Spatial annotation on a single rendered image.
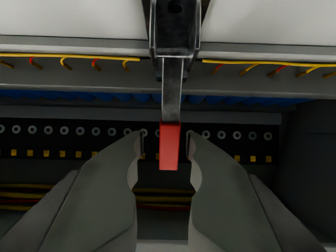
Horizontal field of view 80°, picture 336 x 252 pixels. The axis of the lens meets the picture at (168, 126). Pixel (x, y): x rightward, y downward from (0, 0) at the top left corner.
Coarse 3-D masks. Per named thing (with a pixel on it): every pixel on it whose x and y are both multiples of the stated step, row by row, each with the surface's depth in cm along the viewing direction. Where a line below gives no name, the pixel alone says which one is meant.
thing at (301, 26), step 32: (0, 0) 9; (32, 0) 9; (64, 0) 9; (96, 0) 9; (128, 0) 9; (224, 0) 8; (256, 0) 8; (288, 0) 8; (320, 0) 8; (0, 32) 12; (32, 32) 12; (64, 32) 11; (96, 32) 11; (128, 32) 11; (224, 32) 11; (256, 32) 11; (288, 32) 11; (320, 32) 11; (320, 128) 23
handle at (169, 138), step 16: (176, 64) 9; (176, 80) 10; (176, 96) 10; (176, 112) 11; (160, 128) 11; (176, 128) 11; (160, 144) 12; (176, 144) 12; (160, 160) 12; (176, 160) 12
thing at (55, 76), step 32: (0, 64) 14; (32, 64) 13; (64, 64) 13; (96, 64) 14; (128, 64) 15; (224, 64) 15; (256, 64) 13; (288, 64) 13; (320, 64) 13; (256, 96) 16; (288, 96) 16; (320, 96) 16
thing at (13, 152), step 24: (0, 120) 26; (24, 120) 26; (48, 120) 26; (72, 120) 26; (96, 120) 26; (120, 120) 27; (0, 144) 26; (24, 144) 26; (48, 144) 26; (72, 144) 26; (96, 144) 26; (144, 144) 26; (216, 144) 27; (240, 144) 27; (264, 144) 27
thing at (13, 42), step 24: (0, 48) 12; (24, 48) 12; (48, 48) 12; (72, 48) 12; (96, 48) 12; (120, 48) 12; (144, 48) 12; (216, 48) 12; (240, 48) 12; (264, 48) 12; (288, 48) 12; (312, 48) 12
